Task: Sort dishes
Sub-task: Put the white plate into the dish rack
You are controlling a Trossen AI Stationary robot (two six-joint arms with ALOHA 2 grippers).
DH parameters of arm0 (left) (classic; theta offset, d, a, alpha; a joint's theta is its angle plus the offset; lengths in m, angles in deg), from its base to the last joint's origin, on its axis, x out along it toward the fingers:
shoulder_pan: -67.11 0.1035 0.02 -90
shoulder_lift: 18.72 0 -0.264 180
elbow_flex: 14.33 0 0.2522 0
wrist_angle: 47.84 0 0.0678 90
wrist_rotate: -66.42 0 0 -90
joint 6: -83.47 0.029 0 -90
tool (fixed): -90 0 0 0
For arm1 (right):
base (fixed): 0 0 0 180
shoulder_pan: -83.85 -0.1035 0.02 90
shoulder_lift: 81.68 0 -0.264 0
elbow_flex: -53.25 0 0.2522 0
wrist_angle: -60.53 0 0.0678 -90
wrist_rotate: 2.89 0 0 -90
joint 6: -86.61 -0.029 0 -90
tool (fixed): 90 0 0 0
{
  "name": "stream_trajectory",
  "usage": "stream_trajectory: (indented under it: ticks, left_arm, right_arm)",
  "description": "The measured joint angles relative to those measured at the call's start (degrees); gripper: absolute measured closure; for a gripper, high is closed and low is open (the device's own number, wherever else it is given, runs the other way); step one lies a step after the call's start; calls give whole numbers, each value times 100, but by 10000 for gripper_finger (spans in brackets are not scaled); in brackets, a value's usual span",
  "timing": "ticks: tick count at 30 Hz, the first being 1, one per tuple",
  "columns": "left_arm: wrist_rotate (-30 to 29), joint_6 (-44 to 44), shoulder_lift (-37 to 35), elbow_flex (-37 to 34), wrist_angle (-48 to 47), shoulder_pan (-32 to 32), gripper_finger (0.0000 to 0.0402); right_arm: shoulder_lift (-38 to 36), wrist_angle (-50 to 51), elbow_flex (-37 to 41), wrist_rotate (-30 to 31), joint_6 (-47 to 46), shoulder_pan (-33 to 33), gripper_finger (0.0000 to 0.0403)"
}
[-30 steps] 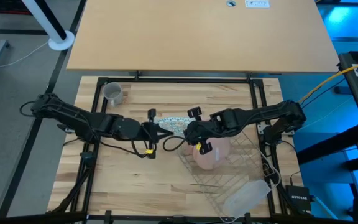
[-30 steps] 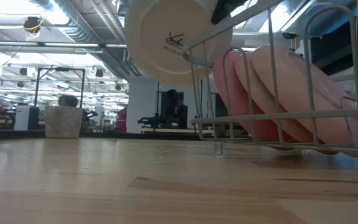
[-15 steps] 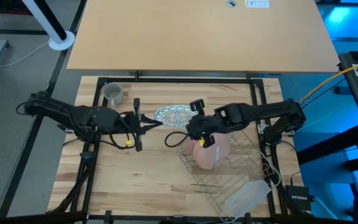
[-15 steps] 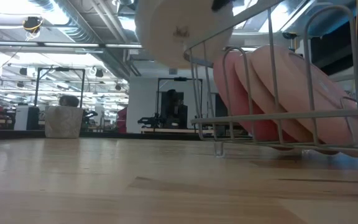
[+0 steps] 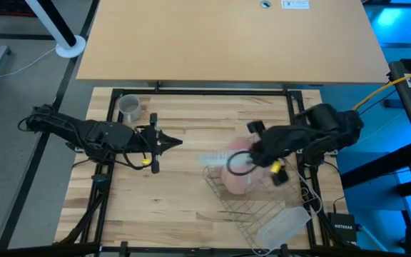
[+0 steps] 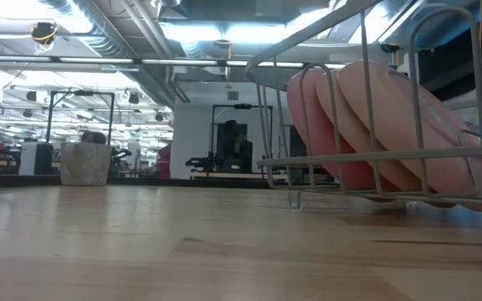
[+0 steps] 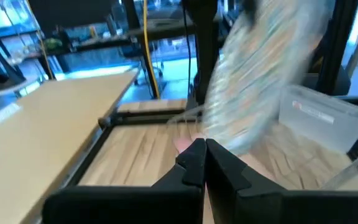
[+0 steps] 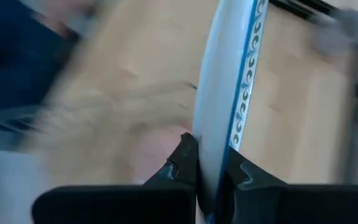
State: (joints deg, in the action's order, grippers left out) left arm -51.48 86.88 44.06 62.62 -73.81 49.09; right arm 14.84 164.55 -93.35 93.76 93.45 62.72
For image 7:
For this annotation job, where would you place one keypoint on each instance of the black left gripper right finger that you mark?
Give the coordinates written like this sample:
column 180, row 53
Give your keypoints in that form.
column 244, row 205

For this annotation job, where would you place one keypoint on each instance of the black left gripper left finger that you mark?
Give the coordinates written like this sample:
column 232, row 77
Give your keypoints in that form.
column 166, row 202

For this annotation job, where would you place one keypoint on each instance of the blue patterned plate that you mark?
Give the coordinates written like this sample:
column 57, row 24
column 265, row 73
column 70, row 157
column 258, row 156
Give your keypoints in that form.
column 259, row 77

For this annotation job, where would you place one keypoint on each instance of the translucent plastic cutlery holder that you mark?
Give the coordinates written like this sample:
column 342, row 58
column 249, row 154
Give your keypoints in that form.
column 322, row 124

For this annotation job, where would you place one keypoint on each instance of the beige wooden desk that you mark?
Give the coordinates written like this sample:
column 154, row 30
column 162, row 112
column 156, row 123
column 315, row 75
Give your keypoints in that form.
column 42, row 140

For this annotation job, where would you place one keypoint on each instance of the white power strip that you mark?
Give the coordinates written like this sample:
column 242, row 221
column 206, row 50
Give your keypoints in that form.
column 3, row 113

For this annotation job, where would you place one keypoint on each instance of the black stand white base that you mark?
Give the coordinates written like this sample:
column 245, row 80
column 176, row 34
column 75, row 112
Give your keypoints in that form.
column 2, row 77

